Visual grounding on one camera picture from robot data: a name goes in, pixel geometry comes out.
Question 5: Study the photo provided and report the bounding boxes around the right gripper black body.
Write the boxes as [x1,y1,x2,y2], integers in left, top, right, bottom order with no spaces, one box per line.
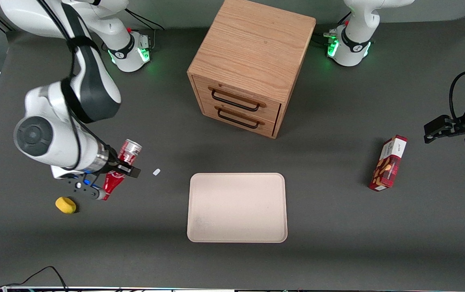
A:
[107,151,124,178]

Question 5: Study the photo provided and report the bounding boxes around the red soda can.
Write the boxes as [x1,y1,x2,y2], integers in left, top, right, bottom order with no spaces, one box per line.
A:
[102,139,143,202]

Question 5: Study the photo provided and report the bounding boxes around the beige plastic tray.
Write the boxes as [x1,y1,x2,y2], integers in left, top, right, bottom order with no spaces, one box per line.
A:
[187,173,288,243]

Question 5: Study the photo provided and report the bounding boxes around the red tartan shortbread box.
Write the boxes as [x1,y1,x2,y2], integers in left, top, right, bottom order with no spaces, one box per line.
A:
[369,135,408,192]

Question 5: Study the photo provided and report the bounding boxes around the small yellow sponge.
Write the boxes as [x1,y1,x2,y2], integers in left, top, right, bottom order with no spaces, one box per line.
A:
[55,197,77,214]

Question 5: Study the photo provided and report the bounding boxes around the wooden drawer front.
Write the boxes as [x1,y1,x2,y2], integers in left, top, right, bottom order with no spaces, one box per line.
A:
[194,76,281,122]
[200,97,277,137]

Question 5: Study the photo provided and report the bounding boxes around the wooden two-drawer cabinet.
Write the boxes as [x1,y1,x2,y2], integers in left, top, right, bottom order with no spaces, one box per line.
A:
[187,0,317,139]

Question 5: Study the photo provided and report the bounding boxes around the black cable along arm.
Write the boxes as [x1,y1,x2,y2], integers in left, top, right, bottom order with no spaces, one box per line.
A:
[38,0,113,171]

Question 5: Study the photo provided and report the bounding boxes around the black metal drawer handle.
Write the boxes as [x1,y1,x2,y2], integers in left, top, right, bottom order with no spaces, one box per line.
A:
[216,106,264,129]
[210,87,266,112]

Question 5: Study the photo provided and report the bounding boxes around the black cable at table edge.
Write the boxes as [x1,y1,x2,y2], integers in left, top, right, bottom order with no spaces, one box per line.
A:
[0,266,69,292]

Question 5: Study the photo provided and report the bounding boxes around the black base power cable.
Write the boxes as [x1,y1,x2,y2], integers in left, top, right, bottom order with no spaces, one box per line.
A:
[125,8,164,31]
[313,12,352,45]

